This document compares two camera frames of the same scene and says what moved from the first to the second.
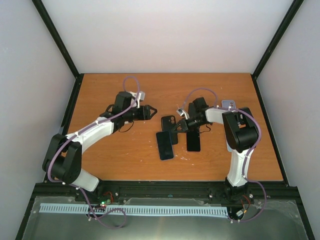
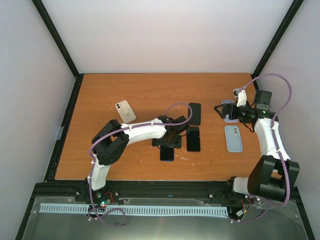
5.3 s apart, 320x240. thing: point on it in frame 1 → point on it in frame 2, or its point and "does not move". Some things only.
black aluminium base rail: (269, 192) does not move
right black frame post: (295, 6) does not move
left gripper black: (145, 113) → (176, 142)
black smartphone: (193, 141) does not move
